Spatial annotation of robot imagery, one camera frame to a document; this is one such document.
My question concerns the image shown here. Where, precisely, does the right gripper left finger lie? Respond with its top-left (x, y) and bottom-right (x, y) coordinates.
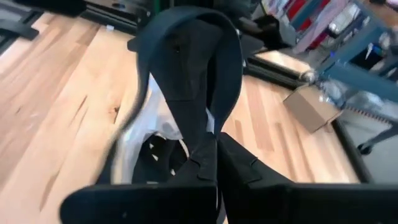
top-left (58, 133), bottom-right (218, 224)

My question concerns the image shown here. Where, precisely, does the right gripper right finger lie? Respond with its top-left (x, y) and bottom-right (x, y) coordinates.
top-left (217, 133), bottom-right (398, 224)

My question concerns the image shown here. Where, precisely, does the clear plastic zip bag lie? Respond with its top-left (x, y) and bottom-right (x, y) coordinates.
top-left (110, 73), bottom-right (216, 186)

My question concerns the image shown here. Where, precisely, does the bag of black bands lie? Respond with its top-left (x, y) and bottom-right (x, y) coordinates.
top-left (126, 5), bottom-right (244, 138)

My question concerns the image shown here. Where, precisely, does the small brown cardboard box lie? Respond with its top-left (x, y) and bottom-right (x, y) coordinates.
top-left (282, 83), bottom-right (343, 134)

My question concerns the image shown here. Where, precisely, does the black and gray glove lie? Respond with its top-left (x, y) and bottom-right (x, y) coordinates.
top-left (239, 14), bottom-right (296, 52)

